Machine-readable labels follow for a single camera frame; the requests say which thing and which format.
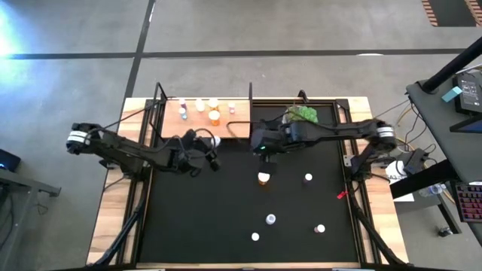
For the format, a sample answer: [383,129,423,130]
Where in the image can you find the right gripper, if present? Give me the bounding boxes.
[250,123,291,174]

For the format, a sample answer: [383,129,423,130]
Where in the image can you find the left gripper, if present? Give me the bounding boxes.
[167,129,222,176]

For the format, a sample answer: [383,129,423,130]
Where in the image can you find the succulent in white patterned pot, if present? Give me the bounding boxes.
[282,105,319,125]

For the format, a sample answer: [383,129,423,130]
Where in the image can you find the black table mat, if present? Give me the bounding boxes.
[137,102,361,263]

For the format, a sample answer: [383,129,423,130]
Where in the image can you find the white printed paper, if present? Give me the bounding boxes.
[384,160,415,203]

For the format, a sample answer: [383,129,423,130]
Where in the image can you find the black controller box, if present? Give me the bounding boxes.
[404,148,429,174]

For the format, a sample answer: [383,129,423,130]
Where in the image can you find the clear plastic water bottle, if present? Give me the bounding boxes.
[418,183,447,198]

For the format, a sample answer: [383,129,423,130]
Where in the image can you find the dark grey side desk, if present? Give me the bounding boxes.
[389,63,482,245]

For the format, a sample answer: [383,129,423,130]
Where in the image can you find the grey side table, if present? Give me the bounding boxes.
[0,167,63,271]

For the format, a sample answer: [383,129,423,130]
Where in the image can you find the teal block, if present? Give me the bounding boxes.
[441,86,463,103]

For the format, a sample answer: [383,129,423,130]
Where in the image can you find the black device blue light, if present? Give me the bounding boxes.
[0,148,22,173]

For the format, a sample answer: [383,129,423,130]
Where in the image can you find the backlit black keyboard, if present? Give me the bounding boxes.
[453,181,482,224]

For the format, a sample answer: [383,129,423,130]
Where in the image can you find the black pole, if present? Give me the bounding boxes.
[419,36,482,93]

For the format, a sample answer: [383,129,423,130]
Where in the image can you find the black power adapter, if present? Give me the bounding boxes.
[451,70,482,115]

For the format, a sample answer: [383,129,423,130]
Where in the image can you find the dark floor mat striped edges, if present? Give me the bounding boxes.
[420,0,482,27]

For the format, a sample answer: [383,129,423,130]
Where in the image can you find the wooden shelf black frame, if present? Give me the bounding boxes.
[148,81,253,143]

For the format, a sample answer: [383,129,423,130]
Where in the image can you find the thin black tether cable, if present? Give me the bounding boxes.
[103,106,154,130]

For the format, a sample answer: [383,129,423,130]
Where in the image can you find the black metal rig frame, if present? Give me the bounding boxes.
[85,88,413,271]

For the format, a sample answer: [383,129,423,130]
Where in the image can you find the grey floor cable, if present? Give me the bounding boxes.
[372,98,411,120]

